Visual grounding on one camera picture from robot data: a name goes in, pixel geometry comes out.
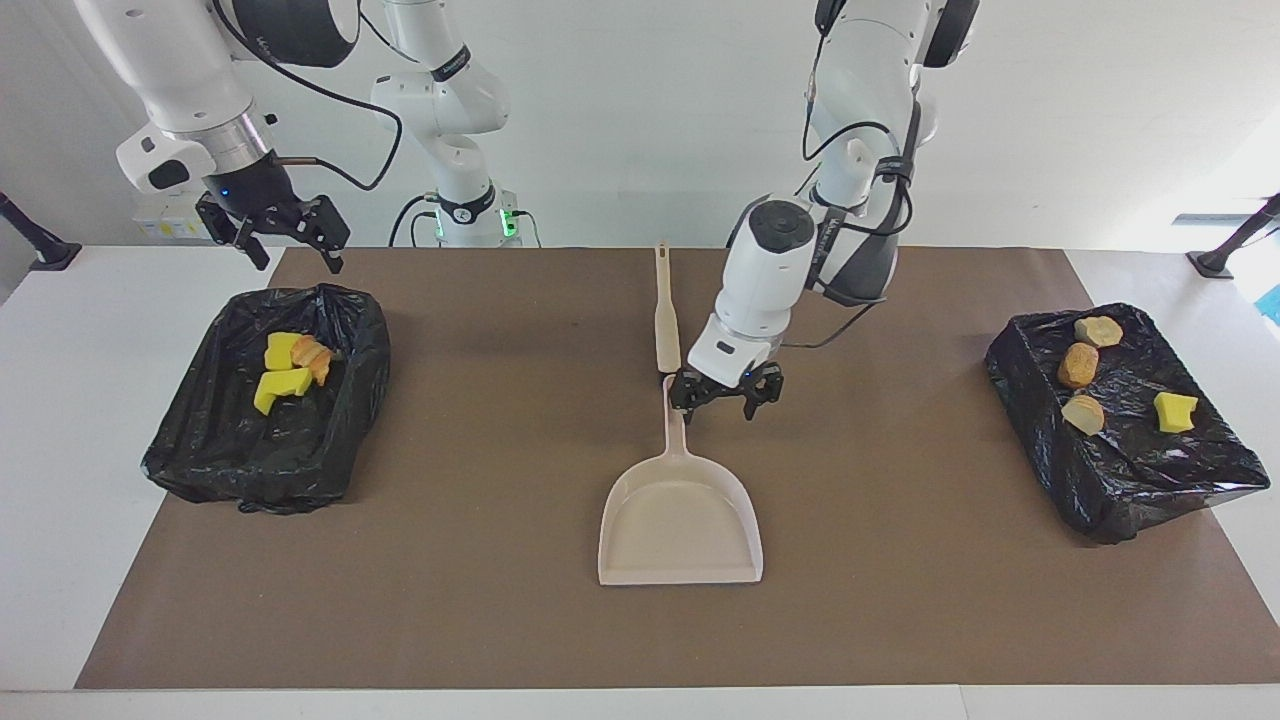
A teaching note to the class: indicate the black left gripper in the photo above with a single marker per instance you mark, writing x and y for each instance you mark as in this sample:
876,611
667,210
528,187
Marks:
725,385

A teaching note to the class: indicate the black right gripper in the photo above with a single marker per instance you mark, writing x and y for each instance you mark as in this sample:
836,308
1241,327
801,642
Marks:
265,205

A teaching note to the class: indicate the small green yellow sponge piece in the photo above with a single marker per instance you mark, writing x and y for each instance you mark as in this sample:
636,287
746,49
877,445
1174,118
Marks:
280,350

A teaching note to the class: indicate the beige hand brush black bristles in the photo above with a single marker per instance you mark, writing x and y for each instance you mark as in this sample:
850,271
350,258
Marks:
667,320

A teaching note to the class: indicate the pale orange foam scrap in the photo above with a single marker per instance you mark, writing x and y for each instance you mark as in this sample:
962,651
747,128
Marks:
315,360

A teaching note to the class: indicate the beige plastic dustpan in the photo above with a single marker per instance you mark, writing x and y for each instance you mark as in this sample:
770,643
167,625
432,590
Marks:
680,520

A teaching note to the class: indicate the notched green yellow sponge piece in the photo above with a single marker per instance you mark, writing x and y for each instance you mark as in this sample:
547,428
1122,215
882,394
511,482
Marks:
280,388

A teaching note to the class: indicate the brown cork-like piece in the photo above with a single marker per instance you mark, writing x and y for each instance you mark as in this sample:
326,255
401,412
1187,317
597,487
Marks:
1078,365

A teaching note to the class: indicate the orange striped foam scrap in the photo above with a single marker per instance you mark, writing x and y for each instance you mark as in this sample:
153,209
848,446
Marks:
1083,414

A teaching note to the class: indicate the pale tan foam scrap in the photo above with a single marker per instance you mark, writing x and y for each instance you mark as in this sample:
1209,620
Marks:
1098,330

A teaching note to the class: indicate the yellow sponge wedge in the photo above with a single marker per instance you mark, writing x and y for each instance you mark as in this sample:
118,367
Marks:
1175,412

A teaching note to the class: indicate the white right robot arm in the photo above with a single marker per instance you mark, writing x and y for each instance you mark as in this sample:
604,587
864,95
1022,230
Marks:
180,70

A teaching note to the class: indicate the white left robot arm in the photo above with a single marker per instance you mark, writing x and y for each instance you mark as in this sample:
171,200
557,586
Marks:
770,270

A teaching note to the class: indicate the bin lined with black bag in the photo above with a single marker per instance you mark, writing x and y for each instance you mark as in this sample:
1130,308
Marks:
200,460
1110,460

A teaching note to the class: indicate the large brown table mat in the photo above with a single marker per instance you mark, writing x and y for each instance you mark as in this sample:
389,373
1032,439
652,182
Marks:
500,600

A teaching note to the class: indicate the blue object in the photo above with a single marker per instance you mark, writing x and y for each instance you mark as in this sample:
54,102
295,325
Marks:
1273,303

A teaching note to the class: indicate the black camera stand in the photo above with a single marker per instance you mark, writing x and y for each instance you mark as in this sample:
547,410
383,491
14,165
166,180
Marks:
1215,265
55,255

